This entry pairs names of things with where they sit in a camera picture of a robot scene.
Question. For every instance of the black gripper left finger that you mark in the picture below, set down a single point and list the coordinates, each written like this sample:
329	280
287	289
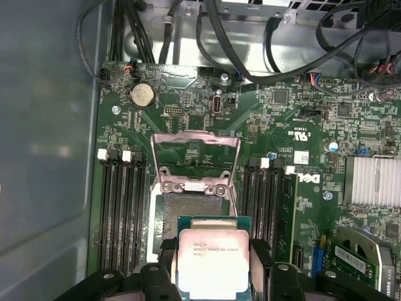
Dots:
156	282

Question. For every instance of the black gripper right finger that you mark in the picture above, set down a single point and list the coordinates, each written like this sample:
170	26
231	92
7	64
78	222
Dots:
260	272

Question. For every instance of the silver CPU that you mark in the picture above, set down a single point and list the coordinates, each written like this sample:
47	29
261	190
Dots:
213	266

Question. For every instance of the metal socket cover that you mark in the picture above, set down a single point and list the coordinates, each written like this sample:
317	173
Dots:
200	138

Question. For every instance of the CPU socket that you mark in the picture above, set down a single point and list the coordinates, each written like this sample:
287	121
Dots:
194	205

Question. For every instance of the black expansion slot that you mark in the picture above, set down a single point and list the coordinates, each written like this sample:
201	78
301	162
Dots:
298	257

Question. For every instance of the RAM stick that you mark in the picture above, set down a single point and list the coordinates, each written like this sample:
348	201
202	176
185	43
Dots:
286	219

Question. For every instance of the blue expansion slot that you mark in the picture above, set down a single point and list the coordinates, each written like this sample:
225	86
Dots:
319	260

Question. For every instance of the RAM slot black latches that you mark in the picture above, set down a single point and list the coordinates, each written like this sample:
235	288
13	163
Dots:
247	194
116	213
272	207
140	213

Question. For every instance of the RAM slot white latches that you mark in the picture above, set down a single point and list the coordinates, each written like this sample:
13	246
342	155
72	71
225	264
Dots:
128	213
259	200
104	213

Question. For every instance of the black graphics card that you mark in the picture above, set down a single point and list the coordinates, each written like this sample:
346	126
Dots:
388	282

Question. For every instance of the silver chipset heatsink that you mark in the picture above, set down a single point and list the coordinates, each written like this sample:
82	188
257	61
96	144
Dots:
372	182

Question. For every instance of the green motherboard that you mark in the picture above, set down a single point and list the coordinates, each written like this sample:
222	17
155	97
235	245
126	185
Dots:
219	123

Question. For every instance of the internal USB port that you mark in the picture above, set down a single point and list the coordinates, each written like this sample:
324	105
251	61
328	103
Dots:
216	105

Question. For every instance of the round coin battery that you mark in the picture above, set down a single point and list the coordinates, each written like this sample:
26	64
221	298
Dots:
142	95

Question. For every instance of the black open PC case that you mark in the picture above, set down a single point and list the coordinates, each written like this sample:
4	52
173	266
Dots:
47	125

